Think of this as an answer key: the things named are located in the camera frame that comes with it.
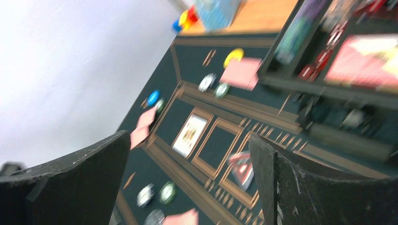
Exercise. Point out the red-backed cards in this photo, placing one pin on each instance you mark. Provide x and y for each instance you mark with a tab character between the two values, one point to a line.
141	132

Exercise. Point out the clear dealer button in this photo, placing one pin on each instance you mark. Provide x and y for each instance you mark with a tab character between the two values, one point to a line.
156	217

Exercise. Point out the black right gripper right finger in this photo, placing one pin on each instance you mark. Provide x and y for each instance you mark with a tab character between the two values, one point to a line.
297	191

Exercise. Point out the face-up community card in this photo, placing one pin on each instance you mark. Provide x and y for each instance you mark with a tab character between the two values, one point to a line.
189	135

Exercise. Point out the yellow toy cylinder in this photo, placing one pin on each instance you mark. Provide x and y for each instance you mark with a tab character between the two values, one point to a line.
184	21

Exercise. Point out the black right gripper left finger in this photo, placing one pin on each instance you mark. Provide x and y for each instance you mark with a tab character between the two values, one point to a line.
79	188

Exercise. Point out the yellow big blind button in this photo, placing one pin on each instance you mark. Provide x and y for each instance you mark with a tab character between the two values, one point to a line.
236	54

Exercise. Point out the red-backed card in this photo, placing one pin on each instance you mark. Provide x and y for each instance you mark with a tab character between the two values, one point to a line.
242	73
190	217

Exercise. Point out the playing card deck in case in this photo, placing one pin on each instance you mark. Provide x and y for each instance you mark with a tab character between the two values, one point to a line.
369	61

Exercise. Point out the red triangular all-in marker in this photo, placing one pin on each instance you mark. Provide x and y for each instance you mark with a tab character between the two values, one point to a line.
242	168

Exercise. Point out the black poker chip case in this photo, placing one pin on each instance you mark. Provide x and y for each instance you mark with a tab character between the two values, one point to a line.
359	121

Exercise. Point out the blue small blind button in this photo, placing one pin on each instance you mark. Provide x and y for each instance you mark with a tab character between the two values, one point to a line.
153	98

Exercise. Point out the blue toy cube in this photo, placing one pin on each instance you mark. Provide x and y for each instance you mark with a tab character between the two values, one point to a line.
176	26

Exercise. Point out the green poker table mat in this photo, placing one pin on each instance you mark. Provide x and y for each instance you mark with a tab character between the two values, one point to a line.
204	181

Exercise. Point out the purple-green chip row in case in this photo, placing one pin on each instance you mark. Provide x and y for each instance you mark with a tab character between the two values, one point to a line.
298	29

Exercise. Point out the white-blue poker chip stack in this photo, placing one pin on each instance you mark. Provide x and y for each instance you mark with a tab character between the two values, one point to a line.
145	195

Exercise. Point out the red toy cylinder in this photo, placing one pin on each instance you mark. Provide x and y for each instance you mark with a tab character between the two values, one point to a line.
192	15

